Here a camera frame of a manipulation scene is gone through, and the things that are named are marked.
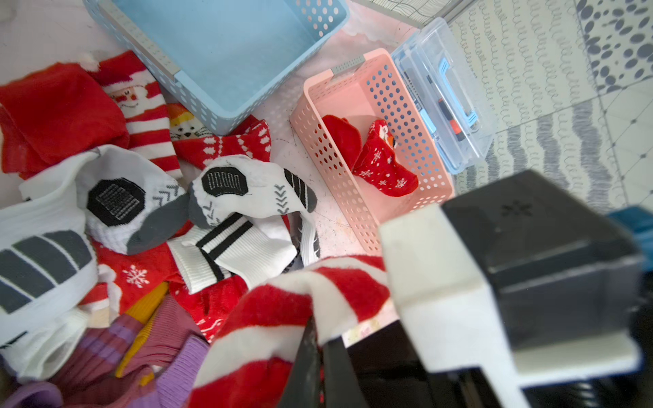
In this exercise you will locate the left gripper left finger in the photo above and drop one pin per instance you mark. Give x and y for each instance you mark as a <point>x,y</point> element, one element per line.
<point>303,389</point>

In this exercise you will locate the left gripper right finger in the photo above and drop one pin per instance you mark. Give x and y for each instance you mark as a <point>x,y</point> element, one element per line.
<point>341,387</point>

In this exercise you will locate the red white striped sock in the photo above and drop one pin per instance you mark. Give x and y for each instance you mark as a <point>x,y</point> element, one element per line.
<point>251,356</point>

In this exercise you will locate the red snowflake sock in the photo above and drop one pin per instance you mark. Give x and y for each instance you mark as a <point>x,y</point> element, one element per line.
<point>377,164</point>

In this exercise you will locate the red fleece sock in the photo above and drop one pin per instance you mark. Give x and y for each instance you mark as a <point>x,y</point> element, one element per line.
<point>53,114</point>

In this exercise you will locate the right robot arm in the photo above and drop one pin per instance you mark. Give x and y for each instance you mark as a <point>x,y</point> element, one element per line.
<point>513,295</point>

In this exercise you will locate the pink plastic basket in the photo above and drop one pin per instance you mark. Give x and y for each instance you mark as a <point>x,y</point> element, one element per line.
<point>364,133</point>

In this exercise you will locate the blue plastic basket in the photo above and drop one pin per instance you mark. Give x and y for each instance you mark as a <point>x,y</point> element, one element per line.
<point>221,59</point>

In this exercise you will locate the purple striped sock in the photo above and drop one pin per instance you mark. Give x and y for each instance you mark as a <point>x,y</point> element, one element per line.
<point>133,363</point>

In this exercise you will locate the white sock black stripes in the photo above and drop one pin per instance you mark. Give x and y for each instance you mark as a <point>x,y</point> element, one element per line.
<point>254,251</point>

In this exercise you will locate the white sock black pattern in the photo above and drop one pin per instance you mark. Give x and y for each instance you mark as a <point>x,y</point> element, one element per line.
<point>131,205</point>

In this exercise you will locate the white grey sport sock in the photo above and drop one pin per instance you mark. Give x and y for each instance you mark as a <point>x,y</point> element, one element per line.
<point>48,266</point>

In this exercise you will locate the clear plastic tool box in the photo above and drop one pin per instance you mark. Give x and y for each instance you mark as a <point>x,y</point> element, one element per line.
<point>449,98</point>

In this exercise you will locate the red santa striped sock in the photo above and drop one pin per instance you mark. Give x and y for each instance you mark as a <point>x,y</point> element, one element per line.
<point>127,81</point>

